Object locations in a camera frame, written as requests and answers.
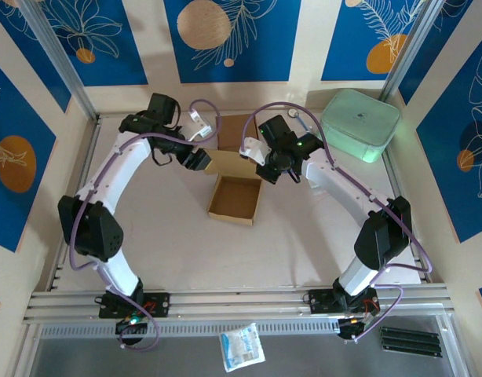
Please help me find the blue stethoscope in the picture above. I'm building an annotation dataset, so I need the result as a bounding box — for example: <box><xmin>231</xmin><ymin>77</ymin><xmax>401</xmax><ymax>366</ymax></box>
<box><xmin>287</xmin><ymin>108</ymin><xmax>319</xmax><ymax>138</ymax></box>

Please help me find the black ribbed block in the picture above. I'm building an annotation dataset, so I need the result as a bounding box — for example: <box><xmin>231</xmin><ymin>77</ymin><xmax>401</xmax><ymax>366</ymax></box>
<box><xmin>379</xmin><ymin>325</ymin><xmax>443</xmax><ymax>359</ymax></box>

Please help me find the grey metal plate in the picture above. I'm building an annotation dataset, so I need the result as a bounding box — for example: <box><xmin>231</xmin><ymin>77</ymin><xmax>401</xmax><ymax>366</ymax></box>
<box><xmin>27</xmin><ymin>313</ymin><xmax>468</xmax><ymax>377</ymax></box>

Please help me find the aluminium frame post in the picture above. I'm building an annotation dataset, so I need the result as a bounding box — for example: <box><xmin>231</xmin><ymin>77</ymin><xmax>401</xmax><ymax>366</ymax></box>
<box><xmin>379</xmin><ymin>0</ymin><xmax>449</xmax><ymax>104</ymax></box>
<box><xmin>19</xmin><ymin>0</ymin><xmax>100</xmax><ymax>122</ymax></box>

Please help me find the white blue wipes packet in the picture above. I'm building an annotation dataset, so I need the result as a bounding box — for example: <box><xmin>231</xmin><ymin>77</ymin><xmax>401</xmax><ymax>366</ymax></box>
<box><xmin>219</xmin><ymin>322</ymin><xmax>266</xmax><ymax>373</ymax></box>

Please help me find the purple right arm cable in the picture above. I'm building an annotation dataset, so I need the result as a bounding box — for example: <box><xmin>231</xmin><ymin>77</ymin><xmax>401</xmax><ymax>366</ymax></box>
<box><xmin>243</xmin><ymin>101</ymin><xmax>434</xmax><ymax>343</ymax></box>

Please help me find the aluminium front rail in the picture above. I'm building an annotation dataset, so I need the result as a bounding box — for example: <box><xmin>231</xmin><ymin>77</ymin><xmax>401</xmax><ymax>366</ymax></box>
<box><xmin>23</xmin><ymin>283</ymin><xmax>456</xmax><ymax>326</ymax></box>

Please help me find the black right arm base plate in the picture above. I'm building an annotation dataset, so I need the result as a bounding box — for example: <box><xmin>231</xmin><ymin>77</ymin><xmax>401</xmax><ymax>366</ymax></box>
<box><xmin>305</xmin><ymin>288</ymin><xmax>380</xmax><ymax>316</ymax></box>

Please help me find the grey slotted cable duct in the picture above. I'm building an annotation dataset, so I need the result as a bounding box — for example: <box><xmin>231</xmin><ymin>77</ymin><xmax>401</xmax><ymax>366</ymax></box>
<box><xmin>38</xmin><ymin>318</ymin><xmax>383</xmax><ymax>341</ymax></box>

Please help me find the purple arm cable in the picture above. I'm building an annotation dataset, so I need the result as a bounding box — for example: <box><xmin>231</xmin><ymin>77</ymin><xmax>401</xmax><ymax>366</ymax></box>
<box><xmin>243</xmin><ymin>101</ymin><xmax>434</xmax><ymax>343</ymax></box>
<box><xmin>69</xmin><ymin>98</ymin><xmax>223</xmax><ymax>351</ymax></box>

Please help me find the mint green zip case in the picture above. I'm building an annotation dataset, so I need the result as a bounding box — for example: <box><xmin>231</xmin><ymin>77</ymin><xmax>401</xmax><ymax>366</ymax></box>
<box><xmin>315</xmin><ymin>88</ymin><xmax>403</xmax><ymax>164</ymax></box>

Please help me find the aluminium side rail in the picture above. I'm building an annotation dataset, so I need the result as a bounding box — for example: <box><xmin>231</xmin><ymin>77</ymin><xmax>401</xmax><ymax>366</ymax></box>
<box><xmin>382</xmin><ymin>148</ymin><xmax>436</xmax><ymax>284</ymax></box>
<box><xmin>46</xmin><ymin>116</ymin><xmax>104</xmax><ymax>292</ymax></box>

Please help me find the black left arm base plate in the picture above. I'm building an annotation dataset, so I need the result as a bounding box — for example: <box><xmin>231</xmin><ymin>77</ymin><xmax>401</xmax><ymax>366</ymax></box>
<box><xmin>97</xmin><ymin>291</ymin><xmax>172</xmax><ymax>320</ymax></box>

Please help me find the brown cardboard box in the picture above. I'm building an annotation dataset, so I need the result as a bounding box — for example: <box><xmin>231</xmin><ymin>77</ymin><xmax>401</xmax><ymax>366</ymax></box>
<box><xmin>203</xmin><ymin>148</ymin><xmax>264</xmax><ymax>228</ymax></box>
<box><xmin>217</xmin><ymin>113</ymin><xmax>260</xmax><ymax>152</ymax></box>

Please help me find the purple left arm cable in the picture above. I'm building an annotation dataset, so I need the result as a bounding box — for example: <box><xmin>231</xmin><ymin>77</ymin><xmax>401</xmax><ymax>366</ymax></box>
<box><xmin>69</xmin><ymin>98</ymin><xmax>223</xmax><ymax>351</ymax></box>

